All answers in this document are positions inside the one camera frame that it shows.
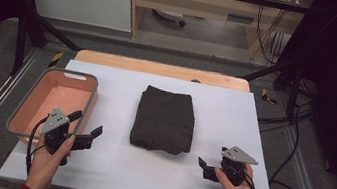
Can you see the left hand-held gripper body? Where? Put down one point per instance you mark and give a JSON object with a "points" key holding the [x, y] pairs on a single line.
{"points": [[56, 121]]}

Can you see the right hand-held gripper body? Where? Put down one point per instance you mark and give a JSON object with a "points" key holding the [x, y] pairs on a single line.
{"points": [[233, 166]]}

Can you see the pink basket with grey rim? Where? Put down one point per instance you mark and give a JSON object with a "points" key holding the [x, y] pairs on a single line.
{"points": [[55, 91]]}

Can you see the dark cloth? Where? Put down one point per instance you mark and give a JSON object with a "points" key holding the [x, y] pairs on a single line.
{"points": [[164, 120]]}

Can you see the person's left hand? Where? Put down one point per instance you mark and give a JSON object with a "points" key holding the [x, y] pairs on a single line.
{"points": [[44, 165]]}

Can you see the white board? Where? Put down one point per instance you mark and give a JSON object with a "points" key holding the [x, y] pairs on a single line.
{"points": [[131, 170]]}

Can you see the yellow and black tape piece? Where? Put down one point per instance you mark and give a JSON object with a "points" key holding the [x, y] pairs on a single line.
{"points": [[56, 59], [267, 96]]}

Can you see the wooden table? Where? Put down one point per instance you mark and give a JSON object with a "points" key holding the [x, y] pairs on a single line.
{"points": [[160, 69]]}

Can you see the chair base with caster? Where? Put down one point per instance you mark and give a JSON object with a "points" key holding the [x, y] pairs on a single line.
{"points": [[170, 15]]}

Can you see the light wooden desk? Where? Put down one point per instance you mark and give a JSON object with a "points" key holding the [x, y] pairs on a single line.
{"points": [[203, 3]]}

